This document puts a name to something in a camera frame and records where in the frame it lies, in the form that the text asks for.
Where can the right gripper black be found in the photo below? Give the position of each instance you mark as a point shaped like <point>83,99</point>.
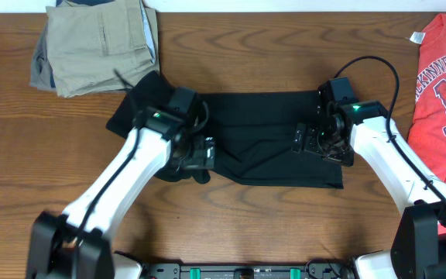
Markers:
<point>309,140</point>

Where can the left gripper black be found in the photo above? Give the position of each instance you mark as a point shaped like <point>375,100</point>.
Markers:
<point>198,156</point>

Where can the black t-shirt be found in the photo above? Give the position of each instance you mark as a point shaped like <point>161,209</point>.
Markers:
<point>254,135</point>

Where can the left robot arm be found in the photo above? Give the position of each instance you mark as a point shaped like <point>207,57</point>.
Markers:
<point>78,242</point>

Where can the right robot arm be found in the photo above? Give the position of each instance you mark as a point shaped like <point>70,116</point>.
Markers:
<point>366,129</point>

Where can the red printed t-shirt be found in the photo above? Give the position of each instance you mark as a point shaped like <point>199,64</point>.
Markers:
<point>427,135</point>

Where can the folded khaki trousers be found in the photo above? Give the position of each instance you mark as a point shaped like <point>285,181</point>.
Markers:
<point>87,45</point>

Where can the folded grey garment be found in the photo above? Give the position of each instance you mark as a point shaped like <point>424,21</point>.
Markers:
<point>41,73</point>

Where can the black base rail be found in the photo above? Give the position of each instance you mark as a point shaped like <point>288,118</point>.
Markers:
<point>314,269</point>

